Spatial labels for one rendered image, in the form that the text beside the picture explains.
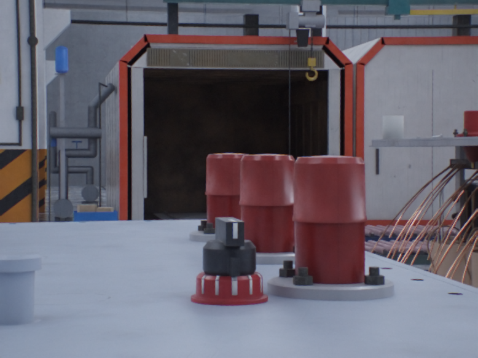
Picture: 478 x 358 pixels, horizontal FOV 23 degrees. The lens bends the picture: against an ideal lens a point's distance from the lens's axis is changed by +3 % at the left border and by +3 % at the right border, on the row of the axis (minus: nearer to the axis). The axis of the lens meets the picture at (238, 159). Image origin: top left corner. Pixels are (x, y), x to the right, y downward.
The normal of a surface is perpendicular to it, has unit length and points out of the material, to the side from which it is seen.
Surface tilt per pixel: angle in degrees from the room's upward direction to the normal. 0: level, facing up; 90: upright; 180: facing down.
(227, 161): 89
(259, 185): 89
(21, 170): 90
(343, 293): 90
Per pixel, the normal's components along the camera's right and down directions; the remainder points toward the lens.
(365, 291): 0.48, 0.00
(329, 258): -0.08, 0.02
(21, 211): 0.16, 0.01
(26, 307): 0.68, 0.00
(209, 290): -0.60, -0.02
